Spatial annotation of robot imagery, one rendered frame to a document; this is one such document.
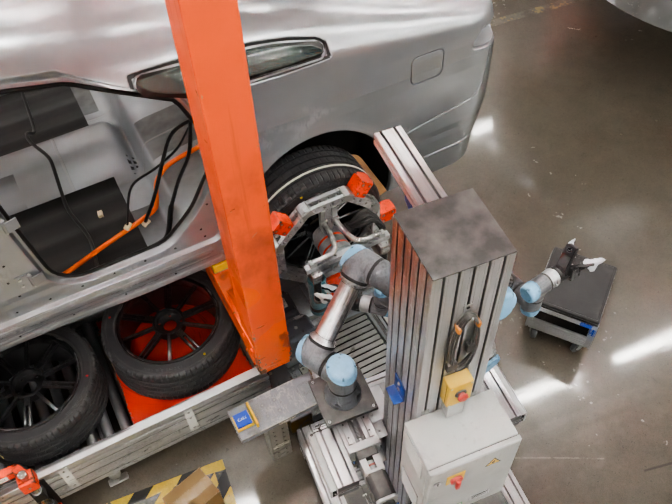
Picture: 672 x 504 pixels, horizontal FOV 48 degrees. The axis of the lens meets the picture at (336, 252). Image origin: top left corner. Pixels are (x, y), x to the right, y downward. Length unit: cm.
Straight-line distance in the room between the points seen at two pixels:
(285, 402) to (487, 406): 117
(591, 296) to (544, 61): 237
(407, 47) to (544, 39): 297
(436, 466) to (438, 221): 88
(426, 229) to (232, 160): 72
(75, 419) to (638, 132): 397
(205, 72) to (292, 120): 106
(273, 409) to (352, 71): 154
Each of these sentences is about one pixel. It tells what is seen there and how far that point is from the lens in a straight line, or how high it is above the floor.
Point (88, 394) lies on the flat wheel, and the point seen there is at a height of 50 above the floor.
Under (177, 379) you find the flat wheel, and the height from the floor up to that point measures 47.
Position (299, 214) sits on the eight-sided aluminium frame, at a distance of 332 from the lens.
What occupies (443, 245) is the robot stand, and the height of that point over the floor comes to 203.
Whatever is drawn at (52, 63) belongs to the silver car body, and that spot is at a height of 195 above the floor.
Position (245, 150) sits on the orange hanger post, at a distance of 245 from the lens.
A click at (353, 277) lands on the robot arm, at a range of 288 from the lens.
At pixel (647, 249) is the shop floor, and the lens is 489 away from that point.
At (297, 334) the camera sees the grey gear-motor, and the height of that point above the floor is 40.
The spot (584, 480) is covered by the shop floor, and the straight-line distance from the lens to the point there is 402.
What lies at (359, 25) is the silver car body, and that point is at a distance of 321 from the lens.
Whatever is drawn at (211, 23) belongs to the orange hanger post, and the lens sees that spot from 214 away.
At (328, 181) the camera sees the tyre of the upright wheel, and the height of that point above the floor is 116.
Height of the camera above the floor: 361
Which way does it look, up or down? 52 degrees down
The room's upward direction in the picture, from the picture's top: 3 degrees counter-clockwise
